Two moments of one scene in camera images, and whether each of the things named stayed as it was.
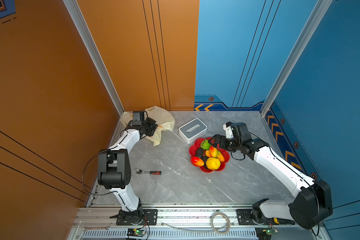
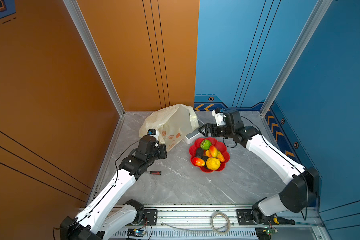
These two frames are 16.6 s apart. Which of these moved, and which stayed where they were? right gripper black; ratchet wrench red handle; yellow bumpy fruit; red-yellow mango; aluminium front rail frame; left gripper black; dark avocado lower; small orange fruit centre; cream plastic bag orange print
Moved: cream plastic bag orange print; left gripper black; right gripper black
Stayed: dark avocado lower; aluminium front rail frame; small orange fruit centre; yellow bumpy fruit; ratchet wrench red handle; red-yellow mango
